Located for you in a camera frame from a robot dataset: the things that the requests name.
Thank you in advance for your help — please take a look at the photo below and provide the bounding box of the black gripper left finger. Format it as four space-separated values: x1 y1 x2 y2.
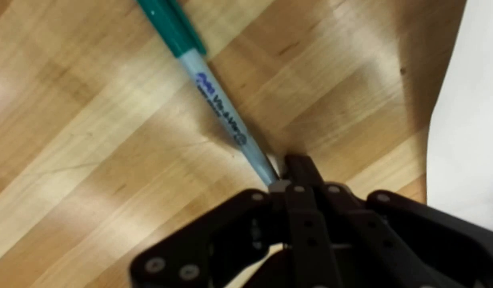
129 154 332 288

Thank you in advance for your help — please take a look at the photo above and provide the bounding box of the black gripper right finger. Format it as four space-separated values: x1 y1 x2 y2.
300 154 493 288

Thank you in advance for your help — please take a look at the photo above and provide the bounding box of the white paper sheet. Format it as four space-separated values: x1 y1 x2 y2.
424 0 493 237

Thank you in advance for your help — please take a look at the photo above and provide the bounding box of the green capped white marker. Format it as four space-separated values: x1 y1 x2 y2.
136 0 283 189

